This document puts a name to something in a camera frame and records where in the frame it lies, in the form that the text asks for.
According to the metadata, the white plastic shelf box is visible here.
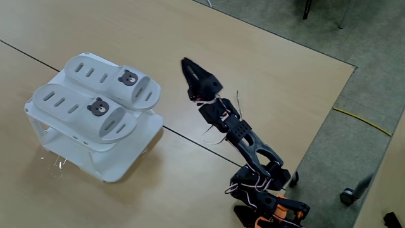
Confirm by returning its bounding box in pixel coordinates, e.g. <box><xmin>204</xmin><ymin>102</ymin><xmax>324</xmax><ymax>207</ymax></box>
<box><xmin>24</xmin><ymin>52</ymin><xmax>165</xmax><ymax>184</ymax></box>

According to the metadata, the black chair leg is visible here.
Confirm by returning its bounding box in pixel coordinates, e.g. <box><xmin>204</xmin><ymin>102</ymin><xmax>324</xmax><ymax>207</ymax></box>
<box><xmin>302</xmin><ymin>0</ymin><xmax>313</xmax><ymax>20</ymax></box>

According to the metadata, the black caster wheel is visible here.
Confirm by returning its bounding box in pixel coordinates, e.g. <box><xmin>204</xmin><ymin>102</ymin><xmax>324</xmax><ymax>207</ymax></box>
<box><xmin>288</xmin><ymin>171</ymin><xmax>300</xmax><ymax>188</ymax></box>

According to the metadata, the yellow floor cable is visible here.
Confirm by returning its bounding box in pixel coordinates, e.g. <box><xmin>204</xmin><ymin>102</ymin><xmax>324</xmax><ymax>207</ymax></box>
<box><xmin>332</xmin><ymin>107</ymin><xmax>393</xmax><ymax>138</ymax></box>

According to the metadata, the grey metal leg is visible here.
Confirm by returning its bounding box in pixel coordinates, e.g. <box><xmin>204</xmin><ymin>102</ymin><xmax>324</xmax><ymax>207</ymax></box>
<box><xmin>337</xmin><ymin>0</ymin><xmax>354</xmax><ymax>30</ymax></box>

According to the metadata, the silver twist tie wire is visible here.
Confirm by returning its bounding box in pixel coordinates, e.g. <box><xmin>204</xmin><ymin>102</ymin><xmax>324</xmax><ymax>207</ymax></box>
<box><xmin>235</xmin><ymin>90</ymin><xmax>244</xmax><ymax>122</ymax></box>

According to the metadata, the white bear slipper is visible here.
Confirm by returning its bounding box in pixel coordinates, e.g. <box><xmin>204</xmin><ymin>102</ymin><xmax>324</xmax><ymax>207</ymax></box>
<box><xmin>64</xmin><ymin>54</ymin><xmax>161</xmax><ymax>111</ymax></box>
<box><xmin>32</xmin><ymin>83</ymin><xmax>138</xmax><ymax>145</ymax></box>

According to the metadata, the black floor object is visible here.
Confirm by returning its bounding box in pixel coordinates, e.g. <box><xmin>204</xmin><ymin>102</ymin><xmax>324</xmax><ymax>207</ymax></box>
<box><xmin>383</xmin><ymin>212</ymin><xmax>403</xmax><ymax>228</ymax></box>

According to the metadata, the grey caster wheel with leg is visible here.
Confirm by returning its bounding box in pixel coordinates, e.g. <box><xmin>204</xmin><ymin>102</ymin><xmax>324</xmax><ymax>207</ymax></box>
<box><xmin>339</xmin><ymin>172</ymin><xmax>375</xmax><ymax>206</ymax></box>

